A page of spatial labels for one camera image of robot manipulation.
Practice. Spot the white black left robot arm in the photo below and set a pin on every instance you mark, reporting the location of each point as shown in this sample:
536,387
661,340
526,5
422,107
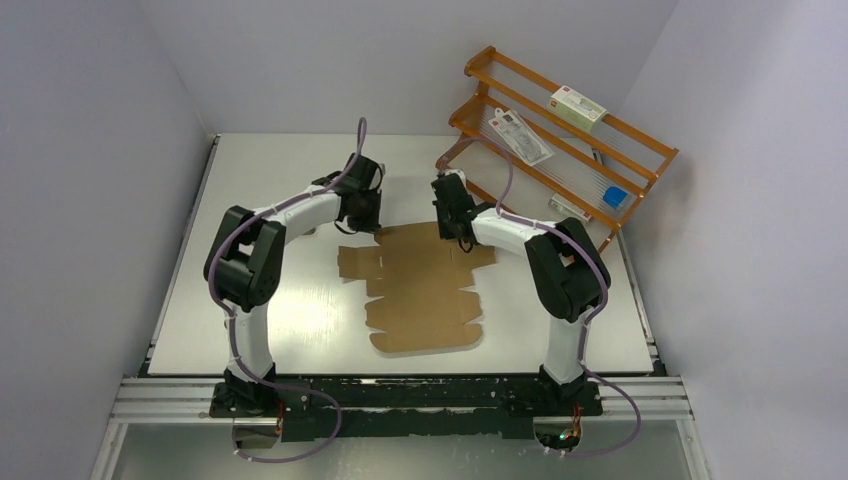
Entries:
244,268

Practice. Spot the blue small block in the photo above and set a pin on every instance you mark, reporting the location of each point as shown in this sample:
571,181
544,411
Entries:
615,197

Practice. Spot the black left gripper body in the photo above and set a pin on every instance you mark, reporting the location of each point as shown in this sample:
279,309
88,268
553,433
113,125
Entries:
368,216

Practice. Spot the aluminium frame profile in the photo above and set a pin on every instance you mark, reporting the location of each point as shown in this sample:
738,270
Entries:
187,401

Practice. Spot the white green small box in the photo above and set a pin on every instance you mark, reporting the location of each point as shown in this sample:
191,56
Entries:
575,108

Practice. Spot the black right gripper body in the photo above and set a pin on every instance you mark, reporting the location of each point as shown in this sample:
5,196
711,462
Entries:
443,219

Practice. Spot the clear plastic blister package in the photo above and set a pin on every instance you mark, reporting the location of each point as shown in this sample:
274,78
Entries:
521,138

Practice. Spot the brown cardboard box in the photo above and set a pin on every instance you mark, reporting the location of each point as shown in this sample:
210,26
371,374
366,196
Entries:
419,289

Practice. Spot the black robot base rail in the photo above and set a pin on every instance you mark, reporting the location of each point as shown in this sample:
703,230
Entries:
309,407

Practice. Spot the orange wooden rack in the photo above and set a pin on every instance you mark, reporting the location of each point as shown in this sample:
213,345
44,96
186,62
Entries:
584,165

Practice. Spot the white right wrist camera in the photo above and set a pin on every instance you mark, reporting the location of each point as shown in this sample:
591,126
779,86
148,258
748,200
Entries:
450,182

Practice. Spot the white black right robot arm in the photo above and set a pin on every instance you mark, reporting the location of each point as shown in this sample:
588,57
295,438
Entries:
571,281

